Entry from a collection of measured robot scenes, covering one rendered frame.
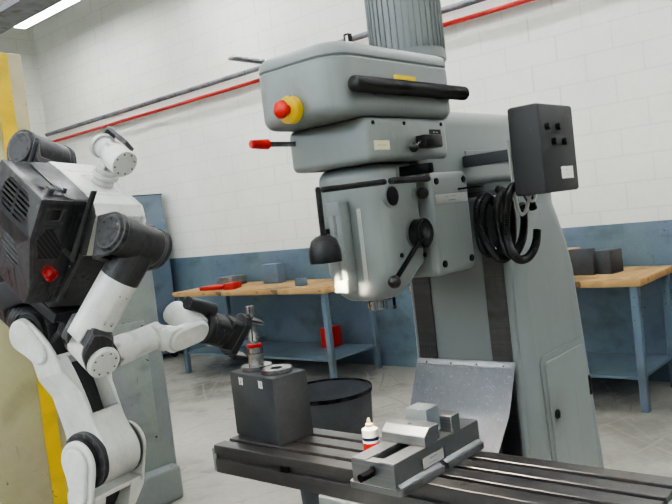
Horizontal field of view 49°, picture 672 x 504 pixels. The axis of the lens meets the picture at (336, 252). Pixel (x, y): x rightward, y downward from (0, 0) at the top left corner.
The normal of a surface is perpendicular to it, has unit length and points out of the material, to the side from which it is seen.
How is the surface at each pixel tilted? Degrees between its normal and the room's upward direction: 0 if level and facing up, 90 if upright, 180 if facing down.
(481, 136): 90
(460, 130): 90
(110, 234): 68
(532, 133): 90
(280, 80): 90
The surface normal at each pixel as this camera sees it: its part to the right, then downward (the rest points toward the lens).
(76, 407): -0.49, 0.11
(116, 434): 0.69, -0.55
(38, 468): 0.76, -0.05
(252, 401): -0.76, 0.12
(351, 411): 0.51, 0.05
